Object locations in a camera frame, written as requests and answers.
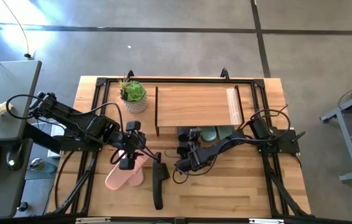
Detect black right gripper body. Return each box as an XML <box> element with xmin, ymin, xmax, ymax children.
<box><xmin>175</xmin><ymin>128</ymin><xmax>203</xmax><ymax>172</ymax></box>

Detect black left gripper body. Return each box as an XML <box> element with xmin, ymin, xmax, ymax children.
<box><xmin>113</xmin><ymin>120</ymin><xmax>147</xmax><ymax>170</ymax></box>

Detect black rubber slide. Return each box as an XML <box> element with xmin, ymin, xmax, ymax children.
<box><xmin>177</xmin><ymin>126</ymin><xmax>193</xmax><ymax>147</ymax></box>
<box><xmin>152</xmin><ymin>151</ymin><xmax>171</xmax><ymax>211</ymax></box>

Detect teal green rubber slide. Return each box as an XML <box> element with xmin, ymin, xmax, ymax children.
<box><xmin>216</xmin><ymin>125</ymin><xmax>236</xmax><ymax>141</ymax></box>
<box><xmin>200</xmin><ymin>126</ymin><xmax>219</xmax><ymax>143</ymax></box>

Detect wooden shelf black metal sides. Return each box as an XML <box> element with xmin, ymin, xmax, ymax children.
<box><xmin>154</xmin><ymin>84</ymin><xmax>245</xmax><ymax>137</ymax></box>

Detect white patterned plant pot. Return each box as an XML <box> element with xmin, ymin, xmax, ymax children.
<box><xmin>122</xmin><ymin>96</ymin><xmax>149</xmax><ymax>114</ymax></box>

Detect green succulent plant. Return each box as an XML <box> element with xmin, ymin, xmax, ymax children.
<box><xmin>118</xmin><ymin>76</ymin><xmax>147</xmax><ymax>103</ymax></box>

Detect white flat box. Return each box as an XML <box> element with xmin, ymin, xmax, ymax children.
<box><xmin>47</xmin><ymin>123</ymin><xmax>67</xmax><ymax>158</ymax></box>

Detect teal bottle silver cap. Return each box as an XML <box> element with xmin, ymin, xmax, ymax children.
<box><xmin>28</xmin><ymin>157</ymin><xmax>57</xmax><ymax>174</ymax></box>

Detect black computer mouse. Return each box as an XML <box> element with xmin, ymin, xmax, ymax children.
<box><xmin>6</xmin><ymin>141</ymin><xmax>25</xmax><ymax>172</ymax></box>

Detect grey desk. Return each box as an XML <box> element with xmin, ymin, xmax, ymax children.
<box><xmin>0</xmin><ymin>60</ymin><xmax>42</xmax><ymax>220</ymax></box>

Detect grey metal table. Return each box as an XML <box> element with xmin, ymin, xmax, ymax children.
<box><xmin>320</xmin><ymin>77</ymin><xmax>352</xmax><ymax>183</ymax></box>

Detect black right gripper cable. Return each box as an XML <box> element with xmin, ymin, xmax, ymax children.
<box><xmin>172</xmin><ymin>154</ymin><xmax>219</xmax><ymax>185</ymax></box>

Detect silver metal bracket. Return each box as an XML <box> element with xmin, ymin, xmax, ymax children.
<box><xmin>248</xmin><ymin>218</ymin><xmax>285</xmax><ymax>224</ymax></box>
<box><xmin>75</xmin><ymin>217</ymin><xmax>112</xmax><ymax>224</ymax></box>

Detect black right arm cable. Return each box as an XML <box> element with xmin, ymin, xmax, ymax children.
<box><xmin>239</xmin><ymin>104</ymin><xmax>292</xmax><ymax>144</ymax></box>

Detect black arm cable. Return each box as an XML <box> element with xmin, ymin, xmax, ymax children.
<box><xmin>5</xmin><ymin>94</ymin><xmax>126</xmax><ymax>135</ymax></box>
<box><xmin>239</xmin><ymin>104</ymin><xmax>292</xmax><ymax>144</ymax></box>

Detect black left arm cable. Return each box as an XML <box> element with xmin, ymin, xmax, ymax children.
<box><xmin>5</xmin><ymin>94</ymin><xmax>126</xmax><ymax>135</ymax></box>

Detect black floor cable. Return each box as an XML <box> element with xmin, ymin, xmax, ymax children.
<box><xmin>1</xmin><ymin>0</ymin><xmax>32</xmax><ymax>60</ymax></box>

